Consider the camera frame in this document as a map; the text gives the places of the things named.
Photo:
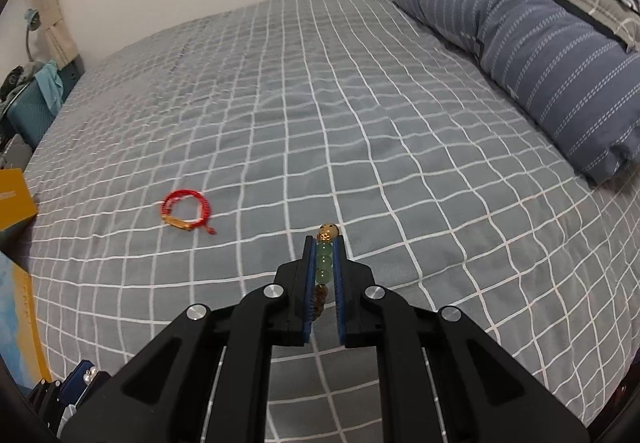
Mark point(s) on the teal suitcase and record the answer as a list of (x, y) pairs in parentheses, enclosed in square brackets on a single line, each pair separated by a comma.
[(25, 118)]

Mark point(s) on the teal cloth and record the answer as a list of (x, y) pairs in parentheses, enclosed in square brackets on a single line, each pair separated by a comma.
[(50, 85)]

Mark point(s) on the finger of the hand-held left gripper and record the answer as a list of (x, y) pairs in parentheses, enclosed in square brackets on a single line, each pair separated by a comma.
[(75, 375), (45, 403)]

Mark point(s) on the blue and yellow cardboard box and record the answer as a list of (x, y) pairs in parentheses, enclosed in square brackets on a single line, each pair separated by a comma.
[(15, 198)]

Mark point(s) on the bed with grey grid sheet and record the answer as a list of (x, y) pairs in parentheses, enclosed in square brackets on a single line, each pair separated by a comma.
[(300, 123)]

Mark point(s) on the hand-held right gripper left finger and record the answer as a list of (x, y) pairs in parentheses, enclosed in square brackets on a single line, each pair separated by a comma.
[(306, 288)]

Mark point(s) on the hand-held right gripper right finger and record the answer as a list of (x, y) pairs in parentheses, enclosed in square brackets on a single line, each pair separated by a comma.
[(341, 293)]

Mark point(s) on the grey hard case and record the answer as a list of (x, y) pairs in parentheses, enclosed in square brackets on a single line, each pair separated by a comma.
[(12, 153)]

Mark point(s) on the blue striped bolster pillow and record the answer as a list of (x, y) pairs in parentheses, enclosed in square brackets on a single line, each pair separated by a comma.
[(525, 48)]

